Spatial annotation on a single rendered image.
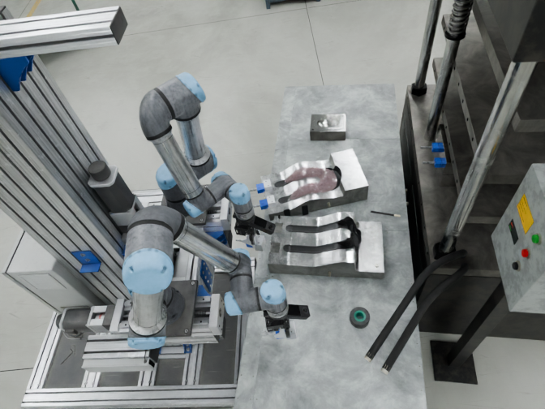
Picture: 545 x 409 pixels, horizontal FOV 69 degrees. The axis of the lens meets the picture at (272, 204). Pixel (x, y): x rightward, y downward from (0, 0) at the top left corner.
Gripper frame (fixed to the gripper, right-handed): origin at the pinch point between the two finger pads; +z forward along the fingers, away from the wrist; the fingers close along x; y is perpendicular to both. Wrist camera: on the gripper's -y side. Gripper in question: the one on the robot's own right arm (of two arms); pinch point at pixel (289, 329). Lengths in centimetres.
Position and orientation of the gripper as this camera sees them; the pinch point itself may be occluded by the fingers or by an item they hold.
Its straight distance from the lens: 157.8
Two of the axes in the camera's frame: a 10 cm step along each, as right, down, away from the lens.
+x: 0.9, 7.8, -6.1
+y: -9.9, 1.4, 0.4
